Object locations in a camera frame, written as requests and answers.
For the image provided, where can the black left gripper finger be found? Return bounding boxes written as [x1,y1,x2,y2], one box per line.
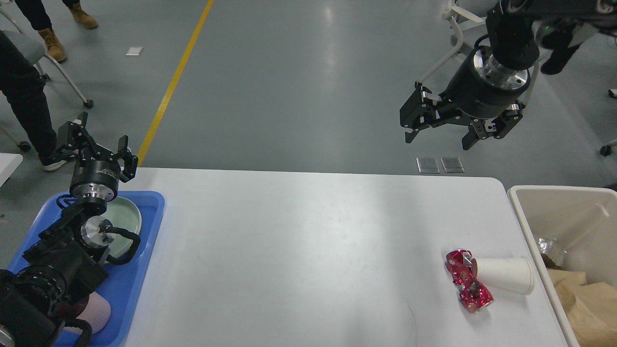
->
[112,135,139,183]
[56,112,97,160]

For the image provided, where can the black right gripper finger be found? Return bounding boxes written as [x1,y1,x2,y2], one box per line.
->
[400,82,471,144]
[461,102,525,151]

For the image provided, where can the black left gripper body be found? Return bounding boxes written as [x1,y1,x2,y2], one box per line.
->
[69,160,121,202]

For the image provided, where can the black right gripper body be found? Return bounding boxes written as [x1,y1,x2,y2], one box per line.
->
[442,46,530,119]

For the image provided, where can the green plate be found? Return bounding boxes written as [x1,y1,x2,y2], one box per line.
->
[101,197,142,264]

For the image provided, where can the silver foil bag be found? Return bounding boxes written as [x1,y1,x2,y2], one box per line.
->
[535,237,567,270]

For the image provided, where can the white paper cup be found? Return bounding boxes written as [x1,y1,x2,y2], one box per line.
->
[472,257,534,295]

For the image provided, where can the red foil wrapper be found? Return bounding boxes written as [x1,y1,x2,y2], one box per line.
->
[445,249,494,313]

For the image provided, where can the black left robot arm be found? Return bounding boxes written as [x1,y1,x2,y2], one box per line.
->
[0,112,141,347]

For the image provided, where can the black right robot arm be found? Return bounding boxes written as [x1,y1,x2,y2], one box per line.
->
[400,0,616,151]

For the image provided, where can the left metal floor plate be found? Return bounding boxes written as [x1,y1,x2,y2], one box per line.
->
[416,157,441,174]

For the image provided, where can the metal floor plate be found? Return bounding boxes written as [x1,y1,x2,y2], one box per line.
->
[416,157,441,174]
[440,157,465,174]

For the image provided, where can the right metal floor plate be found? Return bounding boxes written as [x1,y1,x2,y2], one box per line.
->
[440,157,465,174]

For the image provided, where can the grey chair right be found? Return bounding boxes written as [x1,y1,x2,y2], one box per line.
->
[417,0,540,107]

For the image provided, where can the person in dark clothes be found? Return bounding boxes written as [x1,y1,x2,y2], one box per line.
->
[0,33,75,172]

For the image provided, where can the grey office chair left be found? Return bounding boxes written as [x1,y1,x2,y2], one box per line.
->
[0,5,94,152]

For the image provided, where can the blue plastic tray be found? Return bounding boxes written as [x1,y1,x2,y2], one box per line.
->
[6,191,165,347]

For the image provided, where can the beige plastic bin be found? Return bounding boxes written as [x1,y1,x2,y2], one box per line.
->
[508,185,617,347]

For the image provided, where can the pink mug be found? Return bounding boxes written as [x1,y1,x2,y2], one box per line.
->
[57,292,111,334]

